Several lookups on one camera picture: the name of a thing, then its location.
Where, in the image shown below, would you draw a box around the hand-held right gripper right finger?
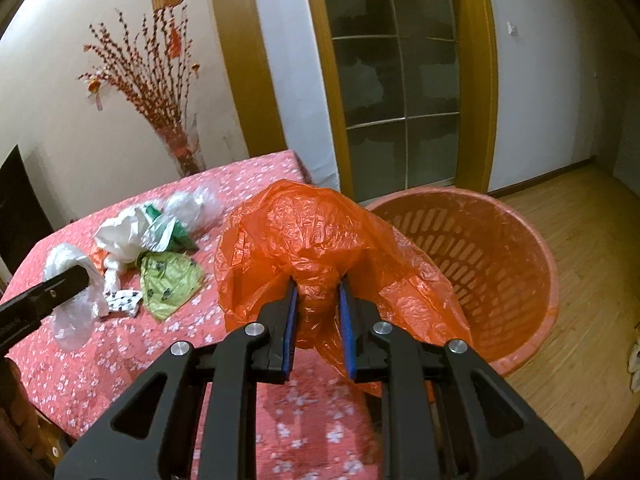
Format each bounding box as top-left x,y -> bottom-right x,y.
339,281 -> 584,480

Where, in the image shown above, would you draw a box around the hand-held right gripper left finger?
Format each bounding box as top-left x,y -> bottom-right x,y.
54,279 -> 301,480

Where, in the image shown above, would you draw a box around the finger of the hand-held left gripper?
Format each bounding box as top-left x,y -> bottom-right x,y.
0,265 -> 103,348

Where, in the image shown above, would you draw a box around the clear plastic bag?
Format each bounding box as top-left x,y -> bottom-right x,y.
44,242 -> 110,352

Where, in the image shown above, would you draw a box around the white black-dotted wrapper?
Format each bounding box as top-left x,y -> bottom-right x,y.
101,287 -> 144,319

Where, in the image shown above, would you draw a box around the orange plastic bag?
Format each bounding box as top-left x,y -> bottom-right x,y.
214,178 -> 473,400

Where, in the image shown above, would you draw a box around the green and white plastic bag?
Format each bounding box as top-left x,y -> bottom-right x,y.
144,203 -> 199,254

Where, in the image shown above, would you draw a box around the orange plastic basket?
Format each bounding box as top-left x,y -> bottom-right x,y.
365,188 -> 558,378

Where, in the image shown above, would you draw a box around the orange and white wrapper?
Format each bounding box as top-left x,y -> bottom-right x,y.
89,249 -> 128,292

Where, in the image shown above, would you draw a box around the black television screen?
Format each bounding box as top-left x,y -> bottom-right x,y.
0,144 -> 55,283

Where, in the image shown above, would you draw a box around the light green plastic bag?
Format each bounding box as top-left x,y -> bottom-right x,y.
139,251 -> 207,323

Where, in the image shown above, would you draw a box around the red floral tablecloth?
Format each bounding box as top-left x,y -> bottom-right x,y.
2,150 -> 386,480

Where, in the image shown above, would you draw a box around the glass vase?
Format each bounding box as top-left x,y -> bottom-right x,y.
152,112 -> 207,179

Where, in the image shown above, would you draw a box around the red berry branches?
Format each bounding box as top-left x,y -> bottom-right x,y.
76,6 -> 205,133

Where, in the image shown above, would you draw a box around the frosted glass sliding door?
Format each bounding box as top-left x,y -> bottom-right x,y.
315,0 -> 463,200

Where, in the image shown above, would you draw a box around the white plush slipper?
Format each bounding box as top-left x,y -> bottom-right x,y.
626,324 -> 640,394

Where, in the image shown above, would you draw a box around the wooden door frame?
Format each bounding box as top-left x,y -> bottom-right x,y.
300,0 -> 500,206

